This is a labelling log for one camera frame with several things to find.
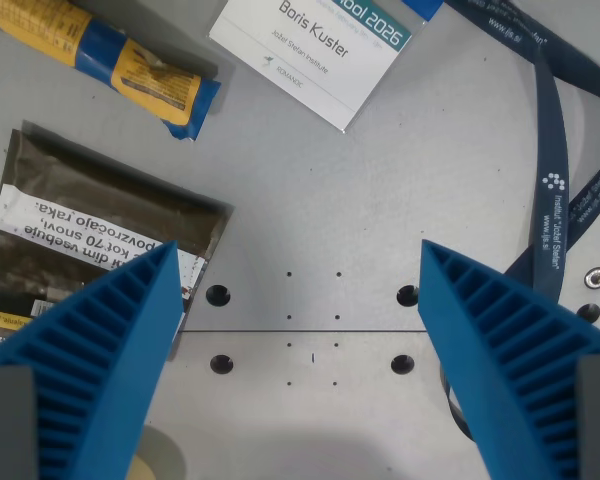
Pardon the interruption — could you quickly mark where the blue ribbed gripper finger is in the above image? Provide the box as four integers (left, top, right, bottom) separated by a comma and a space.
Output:
0, 239, 185, 480
417, 239, 600, 480

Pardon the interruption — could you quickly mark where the blue and yellow bag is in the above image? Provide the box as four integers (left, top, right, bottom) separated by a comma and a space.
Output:
0, 0, 223, 143

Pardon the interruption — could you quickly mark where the brown tobacco pouch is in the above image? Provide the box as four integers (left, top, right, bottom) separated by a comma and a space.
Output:
0, 119, 236, 353

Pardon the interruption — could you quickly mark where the white name badge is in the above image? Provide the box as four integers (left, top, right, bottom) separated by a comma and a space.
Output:
208, 0, 444, 134

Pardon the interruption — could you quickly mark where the dark blue lanyard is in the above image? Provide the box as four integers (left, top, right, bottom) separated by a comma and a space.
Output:
438, 0, 600, 443

